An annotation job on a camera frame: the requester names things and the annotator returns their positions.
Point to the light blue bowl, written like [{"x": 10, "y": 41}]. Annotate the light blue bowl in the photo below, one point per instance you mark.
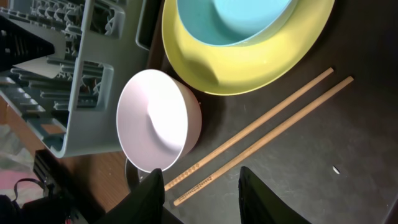
[{"x": 227, "y": 23}]

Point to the right wooden chopstick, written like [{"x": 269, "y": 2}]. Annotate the right wooden chopstick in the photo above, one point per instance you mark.
[{"x": 264, "y": 140}]

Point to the yellow plate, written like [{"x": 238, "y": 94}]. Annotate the yellow plate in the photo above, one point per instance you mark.
[{"x": 238, "y": 70}]

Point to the wooden chopstick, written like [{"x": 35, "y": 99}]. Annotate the wooden chopstick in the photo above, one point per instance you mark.
[
  {"x": 264, "y": 140},
  {"x": 248, "y": 129}
]

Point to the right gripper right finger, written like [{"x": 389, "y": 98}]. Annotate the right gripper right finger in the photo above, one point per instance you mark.
[{"x": 258, "y": 204}]

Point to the grey dishwasher rack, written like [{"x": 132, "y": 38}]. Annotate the grey dishwasher rack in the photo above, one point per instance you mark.
[{"x": 69, "y": 98}]

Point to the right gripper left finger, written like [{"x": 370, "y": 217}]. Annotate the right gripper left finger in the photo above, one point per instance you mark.
[{"x": 145, "y": 204}]

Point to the left wooden chopstick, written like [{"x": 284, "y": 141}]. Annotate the left wooden chopstick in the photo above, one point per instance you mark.
[{"x": 248, "y": 129}]

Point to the dark brown serving tray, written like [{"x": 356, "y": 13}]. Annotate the dark brown serving tray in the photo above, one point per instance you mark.
[{"x": 336, "y": 165}]

